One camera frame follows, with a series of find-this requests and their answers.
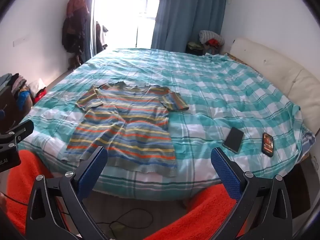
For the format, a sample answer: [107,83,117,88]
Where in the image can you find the hanging dark jackets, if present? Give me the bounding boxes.
[62,0,90,55]

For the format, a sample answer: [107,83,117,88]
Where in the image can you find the red bag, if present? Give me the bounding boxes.
[34,87,48,105]

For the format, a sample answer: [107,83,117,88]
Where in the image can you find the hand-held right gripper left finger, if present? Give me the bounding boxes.
[25,145,112,240]

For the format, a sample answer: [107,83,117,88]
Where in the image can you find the cream padded headboard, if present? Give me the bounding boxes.
[229,38,320,133]

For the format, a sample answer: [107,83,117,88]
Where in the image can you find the sliding glass door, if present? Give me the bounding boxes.
[91,0,163,55]

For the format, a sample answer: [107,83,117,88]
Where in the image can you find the black smartphone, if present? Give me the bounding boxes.
[223,127,244,153]

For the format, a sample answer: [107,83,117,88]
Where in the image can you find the striped knit t-shirt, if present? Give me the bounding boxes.
[62,81,190,178]

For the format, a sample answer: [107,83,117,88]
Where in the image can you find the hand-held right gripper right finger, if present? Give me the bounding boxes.
[210,147,293,240]

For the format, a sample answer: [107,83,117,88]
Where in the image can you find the dark brown cabinet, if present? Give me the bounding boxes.
[0,87,33,133]

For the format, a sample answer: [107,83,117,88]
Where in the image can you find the white plastic bag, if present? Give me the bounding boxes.
[28,79,47,98]

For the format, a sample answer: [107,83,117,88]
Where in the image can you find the orange fleece pants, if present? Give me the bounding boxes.
[6,149,253,240]

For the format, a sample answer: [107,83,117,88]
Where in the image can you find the black floor cable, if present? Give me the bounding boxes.
[95,208,153,231]

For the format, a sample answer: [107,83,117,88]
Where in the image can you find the smartphone with lit screen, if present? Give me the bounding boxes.
[262,133,274,157]

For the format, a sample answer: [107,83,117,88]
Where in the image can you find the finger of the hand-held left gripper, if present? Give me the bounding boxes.
[0,120,34,143]

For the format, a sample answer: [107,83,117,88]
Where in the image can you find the pile of mixed clothes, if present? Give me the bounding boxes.
[0,73,34,110]

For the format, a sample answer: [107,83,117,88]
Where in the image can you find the dark green bag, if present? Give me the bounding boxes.
[187,41,205,53]

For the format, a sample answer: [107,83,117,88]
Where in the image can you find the blue curtain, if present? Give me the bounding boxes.
[151,0,227,54]

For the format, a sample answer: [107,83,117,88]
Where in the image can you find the teal checked bed sheet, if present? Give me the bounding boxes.
[17,47,316,200]

